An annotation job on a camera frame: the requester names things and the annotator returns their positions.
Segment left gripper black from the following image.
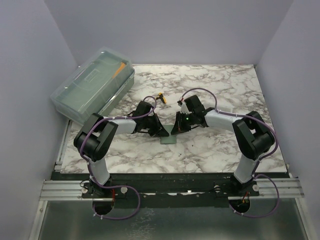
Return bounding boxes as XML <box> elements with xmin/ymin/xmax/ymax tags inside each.
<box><xmin>142</xmin><ymin>114</ymin><xmax>169</xmax><ymax>138</ymax></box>

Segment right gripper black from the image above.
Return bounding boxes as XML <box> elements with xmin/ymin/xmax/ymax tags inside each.
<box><xmin>171</xmin><ymin>111</ymin><xmax>196</xmax><ymax>136</ymax></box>

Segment green card holder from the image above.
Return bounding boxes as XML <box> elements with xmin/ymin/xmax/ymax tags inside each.
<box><xmin>160</xmin><ymin>124</ymin><xmax>177</xmax><ymax>145</ymax></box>

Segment white plastic card tray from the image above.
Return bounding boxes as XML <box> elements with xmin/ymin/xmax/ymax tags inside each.
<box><xmin>205</xmin><ymin>104</ymin><xmax>233</xmax><ymax>113</ymax></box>

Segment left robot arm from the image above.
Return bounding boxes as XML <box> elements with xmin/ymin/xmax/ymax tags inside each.
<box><xmin>73</xmin><ymin>101</ymin><xmax>170</xmax><ymax>198</ymax></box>

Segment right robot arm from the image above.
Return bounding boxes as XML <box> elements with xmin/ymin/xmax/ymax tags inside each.
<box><xmin>170</xmin><ymin>95</ymin><xmax>276</xmax><ymax>196</ymax></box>

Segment clear plastic storage box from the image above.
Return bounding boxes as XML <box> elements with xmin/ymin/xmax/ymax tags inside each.
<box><xmin>50</xmin><ymin>47</ymin><xmax>135</xmax><ymax>126</ymax></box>

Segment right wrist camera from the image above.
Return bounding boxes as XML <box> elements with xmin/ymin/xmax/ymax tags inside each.
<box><xmin>177</xmin><ymin>97</ymin><xmax>190</xmax><ymax>114</ymax></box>

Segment yellow handled hex key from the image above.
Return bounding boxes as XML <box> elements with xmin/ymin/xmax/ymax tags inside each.
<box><xmin>155</xmin><ymin>92</ymin><xmax>167</xmax><ymax>104</ymax></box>

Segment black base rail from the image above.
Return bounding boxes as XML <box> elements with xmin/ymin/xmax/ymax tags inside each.
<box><xmin>49</xmin><ymin>171</ymin><xmax>293</xmax><ymax>210</ymax></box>

